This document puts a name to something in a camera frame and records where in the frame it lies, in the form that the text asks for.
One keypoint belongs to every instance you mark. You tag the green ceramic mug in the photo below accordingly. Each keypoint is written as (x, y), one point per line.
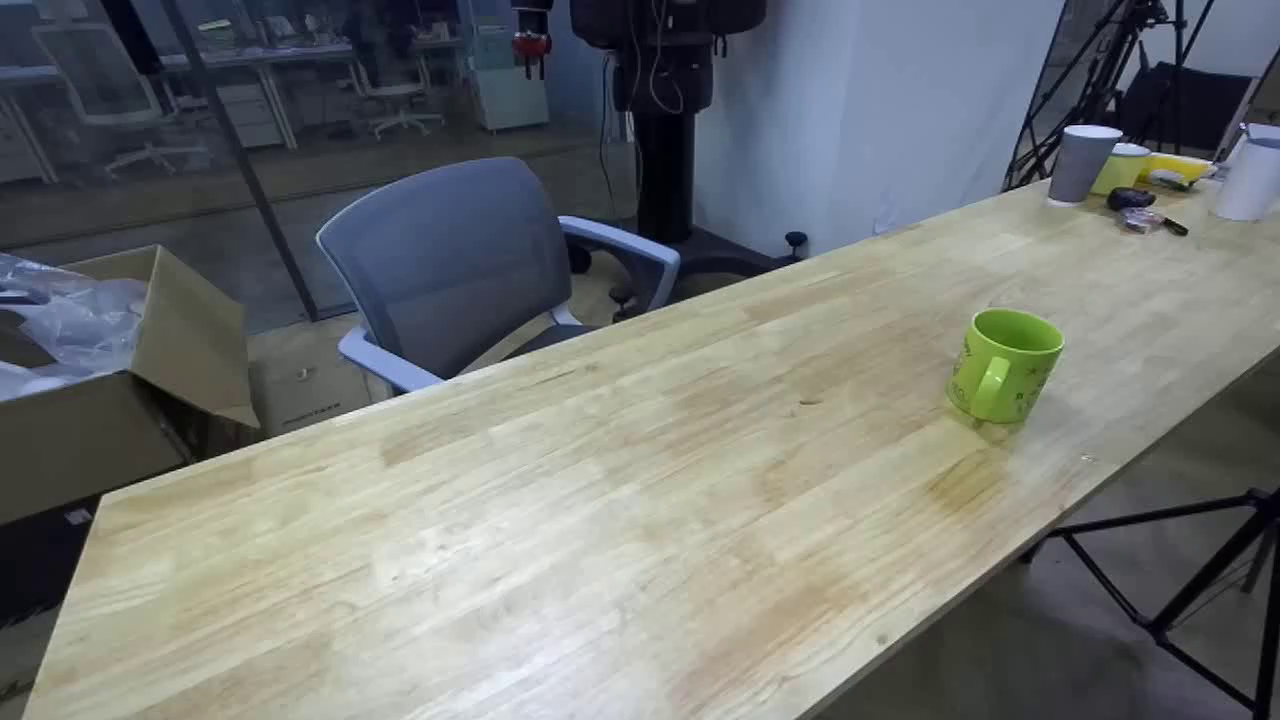
(1016, 350)

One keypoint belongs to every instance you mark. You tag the grey mesh office chair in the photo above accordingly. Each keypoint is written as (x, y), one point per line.
(445, 264)

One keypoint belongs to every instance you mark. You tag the pale green cabinet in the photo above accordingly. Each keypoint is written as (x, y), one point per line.
(506, 82)

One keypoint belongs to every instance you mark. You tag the red hanging object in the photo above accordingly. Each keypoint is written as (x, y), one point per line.
(530, 40)

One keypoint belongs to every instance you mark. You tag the brown cardboard box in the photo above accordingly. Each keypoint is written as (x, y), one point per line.
(184, 341)

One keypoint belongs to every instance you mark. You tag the white background desk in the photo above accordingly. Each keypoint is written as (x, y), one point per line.
(255, 82)

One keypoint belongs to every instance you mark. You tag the black light stand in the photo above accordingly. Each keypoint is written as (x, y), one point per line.
(1066, 92)

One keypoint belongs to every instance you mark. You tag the small black tool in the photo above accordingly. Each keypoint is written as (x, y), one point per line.
(1135, 201)

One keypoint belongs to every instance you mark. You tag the yellow cup with lid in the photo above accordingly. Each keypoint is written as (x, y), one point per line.
(1123, 171)

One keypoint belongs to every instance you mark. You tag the clear plastic wrap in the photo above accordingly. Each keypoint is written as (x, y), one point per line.
(72, 327)

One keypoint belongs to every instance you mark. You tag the yellow flat object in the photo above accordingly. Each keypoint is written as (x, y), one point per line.
(1180, 171)

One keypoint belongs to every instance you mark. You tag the black fabric case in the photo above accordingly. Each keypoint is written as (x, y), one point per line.
(1185, 106)

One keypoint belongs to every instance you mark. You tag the white background office chair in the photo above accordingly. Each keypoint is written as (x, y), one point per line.
(103, 84)

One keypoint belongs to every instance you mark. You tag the white paper cup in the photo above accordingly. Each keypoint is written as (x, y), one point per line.
(1250, 175)

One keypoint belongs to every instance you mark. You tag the black pedestal stand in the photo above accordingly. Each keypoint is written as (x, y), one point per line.
(665, 147)

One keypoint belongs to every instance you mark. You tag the black partition frame bar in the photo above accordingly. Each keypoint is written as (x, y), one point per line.
(247, 176)

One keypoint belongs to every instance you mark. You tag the black camera tripod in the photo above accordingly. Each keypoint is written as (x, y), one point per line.
(1206, 574)

